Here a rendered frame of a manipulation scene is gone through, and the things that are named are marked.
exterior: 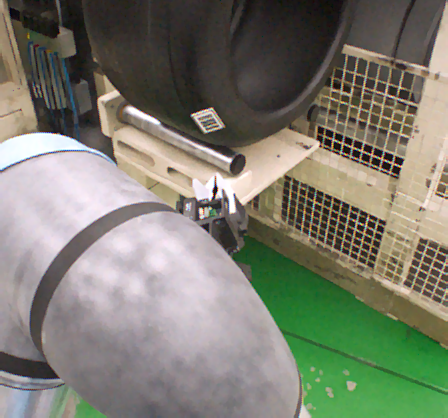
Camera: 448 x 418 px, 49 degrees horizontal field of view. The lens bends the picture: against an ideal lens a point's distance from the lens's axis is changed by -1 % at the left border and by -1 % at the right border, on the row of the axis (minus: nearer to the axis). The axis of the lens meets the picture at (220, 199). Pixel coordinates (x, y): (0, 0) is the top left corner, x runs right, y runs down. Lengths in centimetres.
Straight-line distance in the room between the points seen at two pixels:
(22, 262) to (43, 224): 2
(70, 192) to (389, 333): 170
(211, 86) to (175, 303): 61
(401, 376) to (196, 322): 160
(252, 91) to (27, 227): 98
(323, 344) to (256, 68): 100
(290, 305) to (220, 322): 167
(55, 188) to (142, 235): 7
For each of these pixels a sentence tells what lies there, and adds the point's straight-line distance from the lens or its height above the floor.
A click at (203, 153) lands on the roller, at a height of 91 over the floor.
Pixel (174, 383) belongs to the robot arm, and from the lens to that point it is 25.
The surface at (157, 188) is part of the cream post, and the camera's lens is 144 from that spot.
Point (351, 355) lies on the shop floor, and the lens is 183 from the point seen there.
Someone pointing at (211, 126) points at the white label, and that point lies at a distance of 89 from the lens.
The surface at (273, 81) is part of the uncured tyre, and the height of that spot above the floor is 95.
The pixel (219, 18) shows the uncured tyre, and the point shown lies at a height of 122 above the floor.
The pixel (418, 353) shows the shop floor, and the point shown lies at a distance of 190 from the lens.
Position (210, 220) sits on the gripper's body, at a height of 105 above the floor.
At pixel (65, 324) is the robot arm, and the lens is 26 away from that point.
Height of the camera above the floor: 147
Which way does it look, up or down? 39 degrees down
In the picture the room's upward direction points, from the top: straight up
